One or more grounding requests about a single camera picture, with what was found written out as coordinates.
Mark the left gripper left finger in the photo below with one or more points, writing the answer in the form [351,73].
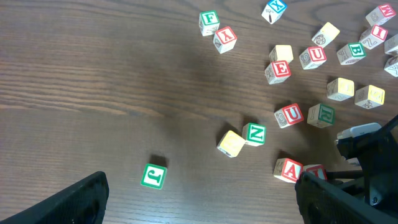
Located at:
[83,202]

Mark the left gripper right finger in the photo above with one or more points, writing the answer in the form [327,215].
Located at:
[321,202]

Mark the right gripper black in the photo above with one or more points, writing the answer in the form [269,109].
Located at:
[376,154]

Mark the red i block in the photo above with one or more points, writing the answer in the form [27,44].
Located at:
[373,36]
[317,170]

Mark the red A block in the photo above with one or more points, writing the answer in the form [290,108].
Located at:
[287,170]

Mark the yellow block centre right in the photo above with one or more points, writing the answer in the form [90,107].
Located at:
[369,97]

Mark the green R block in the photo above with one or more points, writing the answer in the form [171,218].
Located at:
[321,116]

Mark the green J block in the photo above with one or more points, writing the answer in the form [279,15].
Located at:
[154,176]

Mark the yellow block centre left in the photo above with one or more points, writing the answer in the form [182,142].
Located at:
[340,89]

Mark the red U block lower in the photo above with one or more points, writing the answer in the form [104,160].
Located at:
[289,115]

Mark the red u block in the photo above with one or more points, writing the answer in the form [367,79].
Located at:
[289,115]
[312,58]

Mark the green N block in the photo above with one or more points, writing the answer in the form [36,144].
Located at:
[254,134]

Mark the green B block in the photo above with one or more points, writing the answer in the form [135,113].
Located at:
[351,53]

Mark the yellow 2 block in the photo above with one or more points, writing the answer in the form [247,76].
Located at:
[231,144]

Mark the red U block upper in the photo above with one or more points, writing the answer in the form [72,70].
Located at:
[312,58]

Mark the red E block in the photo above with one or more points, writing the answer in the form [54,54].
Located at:
[277,72]

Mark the yellow block top centre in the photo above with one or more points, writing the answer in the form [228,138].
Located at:
[325,35]

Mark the red W block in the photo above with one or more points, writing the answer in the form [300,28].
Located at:
[380,15]

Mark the yellow block upper left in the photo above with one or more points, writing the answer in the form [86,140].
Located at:
[281,52]

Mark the blue X block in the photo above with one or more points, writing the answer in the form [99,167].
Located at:
[273,10]

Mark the red Y block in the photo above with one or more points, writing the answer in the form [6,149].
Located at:
[224,39]

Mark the green F block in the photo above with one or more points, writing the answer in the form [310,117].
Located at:
[208,22]

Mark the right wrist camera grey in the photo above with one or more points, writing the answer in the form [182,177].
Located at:
[356,131]

